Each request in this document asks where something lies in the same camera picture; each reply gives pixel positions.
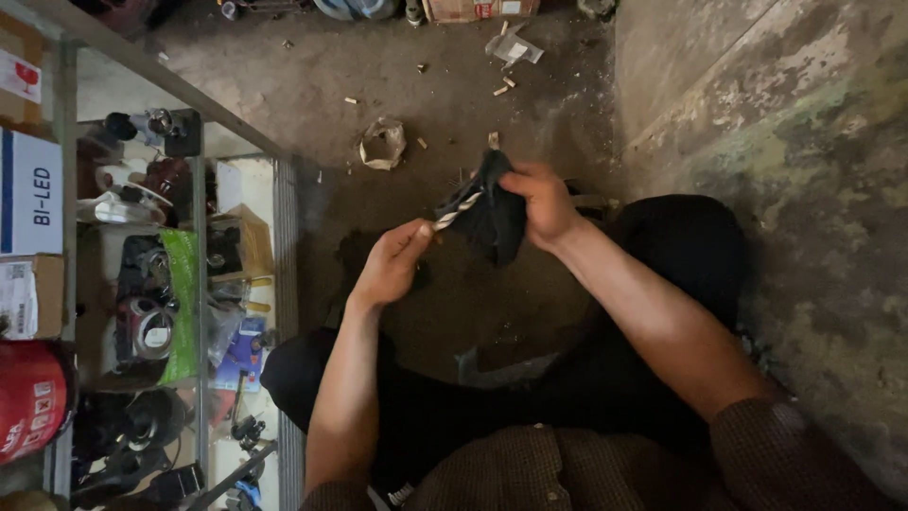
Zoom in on white and blue box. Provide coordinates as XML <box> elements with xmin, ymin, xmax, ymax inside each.
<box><xmin>0</xmin><ymin>128</ymin><xmax>65</xmax><ymax>258</ymax></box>

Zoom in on silver twist drill bit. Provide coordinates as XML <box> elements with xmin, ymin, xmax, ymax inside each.
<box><xmin>431</xmin><ymin>190</ymin><xmax>485</xmax><ymax>232</ymax></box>

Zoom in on person's left hand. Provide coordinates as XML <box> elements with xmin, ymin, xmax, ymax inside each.
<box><xmin>350</xmin><ymin>219</ymin><xmax>435</xmax><ymax>309</ymax></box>

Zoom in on cardboard box with red print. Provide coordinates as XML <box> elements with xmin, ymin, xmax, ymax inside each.
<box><xmin>423</xmin><ymin>0</ymin><xmax>541</xmax><ymax>24</ymax></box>

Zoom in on brown cardboard box with label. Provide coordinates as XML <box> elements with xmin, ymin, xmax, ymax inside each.
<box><xmin>0</xmin><ymin>254</ymin><xmax>66</xmax><ymax>342</ymax></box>

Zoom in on red round container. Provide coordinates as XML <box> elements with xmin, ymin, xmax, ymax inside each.
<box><xmin>0</xmin><ymin>339</ymin><xmax>78</xmax><ymax>467</ymax></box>

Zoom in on person's black trousers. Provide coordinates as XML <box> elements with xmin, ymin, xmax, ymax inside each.
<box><xmin>260</xmin><ymin>194</ymin><xmax>747</xmax><ymax>491</ymax></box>

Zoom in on brown box with red glass symbol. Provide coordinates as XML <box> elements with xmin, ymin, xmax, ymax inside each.
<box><xmin>0</xmin><ymin>13</ymin><xmax>45</xmax><ymax>127</ymax></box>

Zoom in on blue grey round object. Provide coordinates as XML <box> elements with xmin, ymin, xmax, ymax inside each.
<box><xmin>312</xmin><ymin>0</ymin><xmax>402</xmax><ymax>21</ymax></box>

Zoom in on black cloth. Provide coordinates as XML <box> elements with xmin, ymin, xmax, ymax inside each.
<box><xmin>434</xmin><ymin>148</ymin><xmax>529</xmax><ymax>268</ymax></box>

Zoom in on person's right hand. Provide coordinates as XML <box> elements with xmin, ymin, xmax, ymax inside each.
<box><xmin>498</xmin><ymin>160</ymin><xmax>585</xmax><ymax>252</ymax></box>

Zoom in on person's brown checked shirt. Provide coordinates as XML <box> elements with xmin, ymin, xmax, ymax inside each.
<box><xmin>298</xmin><ymin>397</ymin><xmax>902</xmax><ymax>511</ymax></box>

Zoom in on crumpled paper scrap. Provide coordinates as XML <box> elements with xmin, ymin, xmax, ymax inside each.
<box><xmin>358</xmin><ymin>117</ymin><xmax>408</xmax><ymax>171</ymax></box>

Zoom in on glass display cabinet with parts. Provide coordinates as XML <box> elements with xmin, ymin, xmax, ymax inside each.
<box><xmin>43</xmin><ymin>106</ymin><xmax>306</xmax><ymax>511</ymax></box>

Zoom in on clear plastic wrapper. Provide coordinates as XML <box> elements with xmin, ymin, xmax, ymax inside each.
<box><xmin>484</xmin><ymin>23</ymin><xmax>546</xmax><ymax>70</ymax></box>

